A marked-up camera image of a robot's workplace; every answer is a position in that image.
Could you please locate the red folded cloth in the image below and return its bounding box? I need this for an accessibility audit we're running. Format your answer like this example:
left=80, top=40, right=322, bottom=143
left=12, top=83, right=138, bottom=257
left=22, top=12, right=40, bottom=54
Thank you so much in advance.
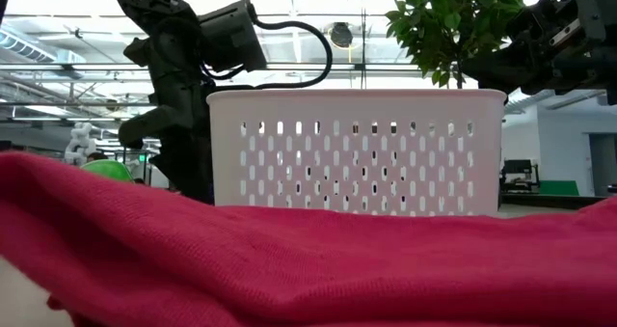
left=0, top=149, right=617, bottom=327

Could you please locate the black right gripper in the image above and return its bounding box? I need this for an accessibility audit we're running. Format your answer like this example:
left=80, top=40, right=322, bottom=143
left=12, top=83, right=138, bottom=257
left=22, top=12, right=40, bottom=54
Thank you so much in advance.
left=461, top=0, right=617, bottom=107

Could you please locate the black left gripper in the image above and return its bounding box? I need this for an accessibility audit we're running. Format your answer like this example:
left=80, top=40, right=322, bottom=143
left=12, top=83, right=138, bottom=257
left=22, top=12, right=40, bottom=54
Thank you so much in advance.
left=118, top=25, right=218, bottom=206

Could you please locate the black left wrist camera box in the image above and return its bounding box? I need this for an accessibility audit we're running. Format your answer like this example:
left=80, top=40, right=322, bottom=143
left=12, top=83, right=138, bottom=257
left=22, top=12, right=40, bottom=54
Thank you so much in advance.
left=198, top=0, right=268, bottom=73

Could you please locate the green potted plant black pot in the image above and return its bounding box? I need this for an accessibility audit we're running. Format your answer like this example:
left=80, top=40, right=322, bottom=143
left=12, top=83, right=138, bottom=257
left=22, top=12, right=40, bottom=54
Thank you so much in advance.
left=384, top=0, right=526, bottom=91

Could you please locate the black round ceiling fixture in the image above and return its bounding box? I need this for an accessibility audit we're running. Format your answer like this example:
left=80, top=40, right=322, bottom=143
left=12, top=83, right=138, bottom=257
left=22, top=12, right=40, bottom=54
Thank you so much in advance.
left=329, top=21, right=355, bottom=49

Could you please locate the white perforated plastic basket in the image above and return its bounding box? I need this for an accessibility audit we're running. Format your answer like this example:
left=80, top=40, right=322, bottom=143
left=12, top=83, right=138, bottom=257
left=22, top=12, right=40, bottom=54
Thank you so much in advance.
left=205, top=88, right=508, bottom=218

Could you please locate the green board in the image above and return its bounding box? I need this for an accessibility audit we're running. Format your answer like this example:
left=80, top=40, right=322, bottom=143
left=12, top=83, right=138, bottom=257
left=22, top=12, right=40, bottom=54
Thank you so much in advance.
left=538, top=179, right=580, bottom=197

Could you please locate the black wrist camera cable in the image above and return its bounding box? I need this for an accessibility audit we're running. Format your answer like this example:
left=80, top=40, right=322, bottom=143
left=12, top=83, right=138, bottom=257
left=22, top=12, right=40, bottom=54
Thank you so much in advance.
left=200, top=17, right=335, bottom=91

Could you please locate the white humanoid robot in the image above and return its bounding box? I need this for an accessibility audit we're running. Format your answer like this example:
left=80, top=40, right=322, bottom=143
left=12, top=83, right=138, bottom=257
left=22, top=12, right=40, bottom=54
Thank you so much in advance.
left=64, top=122, right=97, bottom=167

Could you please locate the green round produce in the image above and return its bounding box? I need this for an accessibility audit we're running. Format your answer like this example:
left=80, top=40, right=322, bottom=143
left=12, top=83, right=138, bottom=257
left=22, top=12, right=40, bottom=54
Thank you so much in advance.
left=79, top=159, right=135, bottom=183

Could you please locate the black machine with screen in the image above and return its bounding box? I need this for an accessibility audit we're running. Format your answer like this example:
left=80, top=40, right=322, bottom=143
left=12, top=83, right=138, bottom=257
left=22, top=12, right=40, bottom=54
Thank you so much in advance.
left=499, top=158, right=542, bottom=194

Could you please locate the black long table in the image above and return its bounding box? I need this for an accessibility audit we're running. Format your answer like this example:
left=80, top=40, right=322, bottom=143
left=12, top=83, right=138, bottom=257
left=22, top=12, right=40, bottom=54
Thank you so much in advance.
left=500, top=193, right=609, bottom=210

